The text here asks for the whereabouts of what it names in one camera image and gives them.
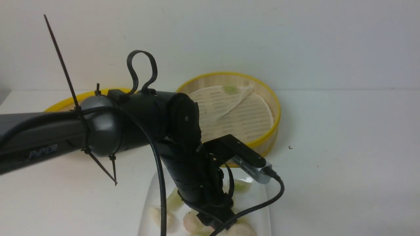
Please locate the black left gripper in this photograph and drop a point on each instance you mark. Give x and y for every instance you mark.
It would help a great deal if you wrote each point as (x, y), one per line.
(200, 183)

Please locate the pale green dumpling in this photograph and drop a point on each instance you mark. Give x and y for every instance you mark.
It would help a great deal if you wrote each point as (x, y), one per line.
(174, 202)

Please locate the white dumpling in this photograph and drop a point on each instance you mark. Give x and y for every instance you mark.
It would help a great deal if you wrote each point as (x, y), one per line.
(155, 216)

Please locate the green steamed dumpling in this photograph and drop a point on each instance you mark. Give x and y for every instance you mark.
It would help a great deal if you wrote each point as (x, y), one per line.
(229, 89)

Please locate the pink shrimp dumpling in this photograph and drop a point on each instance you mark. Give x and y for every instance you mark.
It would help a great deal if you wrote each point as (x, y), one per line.
(194, 226)

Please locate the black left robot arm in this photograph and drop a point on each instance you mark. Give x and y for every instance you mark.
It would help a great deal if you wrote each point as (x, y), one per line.
(108, 125)

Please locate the yellow-rimmed bamboo steamer basket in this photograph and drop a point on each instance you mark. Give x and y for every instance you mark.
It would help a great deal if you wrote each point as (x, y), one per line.
(265, 143)

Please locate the yellow-rimmed bamboo steamer lid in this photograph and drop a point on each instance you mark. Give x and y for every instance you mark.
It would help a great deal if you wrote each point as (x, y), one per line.
(85, 98)

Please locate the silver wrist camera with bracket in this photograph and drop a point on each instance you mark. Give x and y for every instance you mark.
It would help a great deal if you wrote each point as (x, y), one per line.
(229, 148)

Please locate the black cable tie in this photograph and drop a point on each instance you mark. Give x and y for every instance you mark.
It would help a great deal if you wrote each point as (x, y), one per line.
(77, 108)

